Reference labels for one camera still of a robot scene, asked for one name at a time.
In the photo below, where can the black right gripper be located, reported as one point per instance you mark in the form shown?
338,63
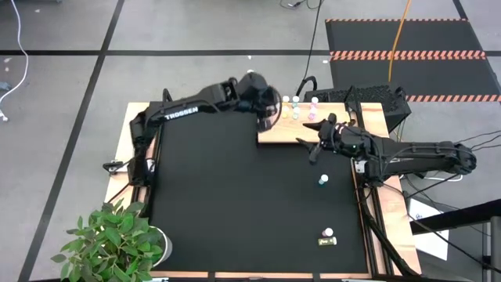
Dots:
348,141

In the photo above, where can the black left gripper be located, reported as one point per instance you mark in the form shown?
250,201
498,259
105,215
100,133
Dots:
260,94

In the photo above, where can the yellow translucent pill bottle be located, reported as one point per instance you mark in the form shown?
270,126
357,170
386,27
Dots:
285,114
326,241
285,98

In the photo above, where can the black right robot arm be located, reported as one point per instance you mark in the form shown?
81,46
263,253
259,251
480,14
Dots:
422,154

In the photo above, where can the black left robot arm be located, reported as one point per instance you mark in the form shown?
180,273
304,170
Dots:
180,111

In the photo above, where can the light wooden shelf board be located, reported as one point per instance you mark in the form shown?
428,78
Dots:
293,127

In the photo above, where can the black perforated computer case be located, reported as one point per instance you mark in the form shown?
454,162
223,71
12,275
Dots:
375,94

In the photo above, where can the black table mat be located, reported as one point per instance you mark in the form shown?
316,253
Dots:
235,196

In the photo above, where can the black hazard-striped floor mat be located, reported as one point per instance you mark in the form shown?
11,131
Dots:
430,35

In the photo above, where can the white paper sheet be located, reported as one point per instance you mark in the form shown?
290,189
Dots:
430,243

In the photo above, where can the white plant pot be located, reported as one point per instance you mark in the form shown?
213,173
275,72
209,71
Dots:
168,246

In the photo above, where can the black table clamp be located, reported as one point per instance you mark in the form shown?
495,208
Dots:
113,167

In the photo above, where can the black metal bar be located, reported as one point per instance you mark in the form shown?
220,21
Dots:
469,213

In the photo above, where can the green leafy potted plant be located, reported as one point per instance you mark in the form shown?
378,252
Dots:
113,239

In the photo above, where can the black aluminium table frame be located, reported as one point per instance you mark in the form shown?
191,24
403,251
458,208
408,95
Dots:
358,117

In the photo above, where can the grey metal post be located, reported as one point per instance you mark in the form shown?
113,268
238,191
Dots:
495,250

